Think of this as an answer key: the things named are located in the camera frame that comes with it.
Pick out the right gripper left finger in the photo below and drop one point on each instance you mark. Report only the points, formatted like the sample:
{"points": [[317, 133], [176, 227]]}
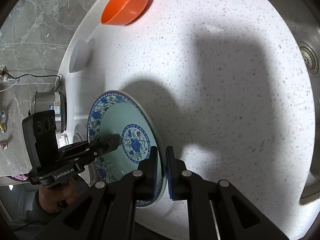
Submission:
{"points": [[146, 183]]}

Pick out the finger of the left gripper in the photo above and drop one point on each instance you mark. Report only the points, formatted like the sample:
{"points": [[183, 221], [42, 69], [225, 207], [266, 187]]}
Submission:
{"points": [[104, 147]]}

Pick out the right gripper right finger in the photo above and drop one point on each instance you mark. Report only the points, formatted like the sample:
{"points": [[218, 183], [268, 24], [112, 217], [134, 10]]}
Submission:
{"points": [[178, 184]]}

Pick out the green blue patterned bowl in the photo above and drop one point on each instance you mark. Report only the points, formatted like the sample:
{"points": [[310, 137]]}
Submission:
{"points": [[117, 113]]}

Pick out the small white bowl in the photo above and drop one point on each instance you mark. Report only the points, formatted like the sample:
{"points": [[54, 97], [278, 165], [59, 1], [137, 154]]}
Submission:
{"points": [[80, 56]]}

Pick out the orange plastic bowl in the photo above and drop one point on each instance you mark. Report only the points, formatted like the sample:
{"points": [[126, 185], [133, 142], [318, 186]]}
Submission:
{"points": [[122, 12]]}

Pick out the left hand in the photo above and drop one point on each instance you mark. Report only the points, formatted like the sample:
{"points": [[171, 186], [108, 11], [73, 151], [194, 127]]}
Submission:
{"points": [[49, 199]]}

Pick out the sink drain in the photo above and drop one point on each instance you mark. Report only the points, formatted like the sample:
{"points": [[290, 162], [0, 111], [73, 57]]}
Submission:
{"points": [[310, 57]]}

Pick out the stainless steel sink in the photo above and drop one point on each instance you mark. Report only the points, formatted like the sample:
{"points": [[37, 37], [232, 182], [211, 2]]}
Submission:
{"points": [[302, 18]]}

